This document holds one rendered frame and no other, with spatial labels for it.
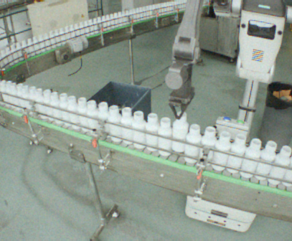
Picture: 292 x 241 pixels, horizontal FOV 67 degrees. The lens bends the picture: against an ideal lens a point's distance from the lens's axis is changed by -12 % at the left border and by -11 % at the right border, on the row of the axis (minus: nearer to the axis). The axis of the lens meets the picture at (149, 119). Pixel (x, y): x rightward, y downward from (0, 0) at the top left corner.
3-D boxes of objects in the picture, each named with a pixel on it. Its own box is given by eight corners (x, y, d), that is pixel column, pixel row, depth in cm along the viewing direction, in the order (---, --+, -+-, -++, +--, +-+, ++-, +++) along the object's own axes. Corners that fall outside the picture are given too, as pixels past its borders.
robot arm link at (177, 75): (201, 45, 77) (176, 41, 80) (191, 55, 68) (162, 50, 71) (197, 78, 84) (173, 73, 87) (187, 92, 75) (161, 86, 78)
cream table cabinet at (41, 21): (77, 42, 560) (71, -6, 491) (92, 46, 525) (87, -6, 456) (36, 57, 494) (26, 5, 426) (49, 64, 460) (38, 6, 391)
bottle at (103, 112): (110, 139, 112) (105, 109, 103) (99, 136, 114) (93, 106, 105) (116, 131, 117) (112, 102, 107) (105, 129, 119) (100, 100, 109)
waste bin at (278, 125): (252, 150, 247) (266, 97, 210) (255, 125, 280) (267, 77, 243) (292, 159, 231) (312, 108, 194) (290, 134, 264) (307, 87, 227)
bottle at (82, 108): (79, 130, 118) (72, 101, 108) (85, 123, 123) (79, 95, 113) (90, 133, 116) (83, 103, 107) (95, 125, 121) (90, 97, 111)
